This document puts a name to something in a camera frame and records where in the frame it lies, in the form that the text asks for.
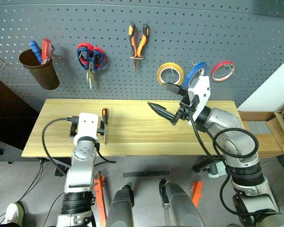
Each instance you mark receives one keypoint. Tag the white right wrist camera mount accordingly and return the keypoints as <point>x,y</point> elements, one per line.
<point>202,92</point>

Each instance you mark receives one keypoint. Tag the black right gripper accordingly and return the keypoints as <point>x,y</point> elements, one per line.
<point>188,106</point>

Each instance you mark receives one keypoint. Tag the blue and red scissors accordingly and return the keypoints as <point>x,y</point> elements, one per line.
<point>91,78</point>

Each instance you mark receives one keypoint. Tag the brown cup holder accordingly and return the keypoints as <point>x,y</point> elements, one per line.
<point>45,75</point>

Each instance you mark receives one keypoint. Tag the grey metal pegboard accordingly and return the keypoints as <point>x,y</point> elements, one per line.
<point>203,35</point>

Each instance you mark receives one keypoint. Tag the dark grey rounded shape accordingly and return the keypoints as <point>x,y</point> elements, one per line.
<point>119,208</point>
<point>180,205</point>

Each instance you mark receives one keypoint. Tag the black cabinet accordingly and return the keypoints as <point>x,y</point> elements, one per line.
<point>4,113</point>

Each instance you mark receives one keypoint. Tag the orange metal bracket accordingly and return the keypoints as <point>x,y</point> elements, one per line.
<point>197,192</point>
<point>100,196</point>

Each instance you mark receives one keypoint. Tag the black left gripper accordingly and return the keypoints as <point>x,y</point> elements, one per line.
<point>99,130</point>

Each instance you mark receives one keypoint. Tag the red tape roll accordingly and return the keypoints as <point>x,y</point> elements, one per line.
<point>221,80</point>

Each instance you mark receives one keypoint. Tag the silver loop pegboard hook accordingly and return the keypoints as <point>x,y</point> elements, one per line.
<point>137,57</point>

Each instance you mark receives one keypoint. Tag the blue tape roll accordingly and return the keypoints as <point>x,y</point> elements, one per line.
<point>191,72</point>

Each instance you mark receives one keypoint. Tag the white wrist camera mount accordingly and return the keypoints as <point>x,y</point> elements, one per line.
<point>202,92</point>
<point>87,125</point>

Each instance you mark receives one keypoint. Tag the black flat strip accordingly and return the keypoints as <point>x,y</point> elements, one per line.
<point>144,174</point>

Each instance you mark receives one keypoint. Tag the pale green object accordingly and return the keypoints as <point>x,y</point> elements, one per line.
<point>215,170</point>

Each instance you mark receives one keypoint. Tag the black table leg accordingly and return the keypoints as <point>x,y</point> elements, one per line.
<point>202,165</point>

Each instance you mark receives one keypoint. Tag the yellow tape roll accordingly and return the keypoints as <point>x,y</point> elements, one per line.
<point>159,75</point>

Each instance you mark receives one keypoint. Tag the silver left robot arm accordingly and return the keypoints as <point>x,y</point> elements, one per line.
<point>81,165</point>

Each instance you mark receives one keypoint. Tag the flat brown cardboard box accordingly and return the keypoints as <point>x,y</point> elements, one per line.
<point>262,144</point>

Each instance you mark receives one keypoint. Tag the white shoe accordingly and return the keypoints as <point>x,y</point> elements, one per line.
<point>14,212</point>

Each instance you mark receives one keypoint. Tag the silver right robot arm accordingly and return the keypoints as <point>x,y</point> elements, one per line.
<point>227,123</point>

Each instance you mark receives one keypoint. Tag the orange black needle-nose pliers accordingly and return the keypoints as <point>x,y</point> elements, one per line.
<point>132,42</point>

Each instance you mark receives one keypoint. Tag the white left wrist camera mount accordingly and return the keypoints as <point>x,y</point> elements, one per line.
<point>87,125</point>

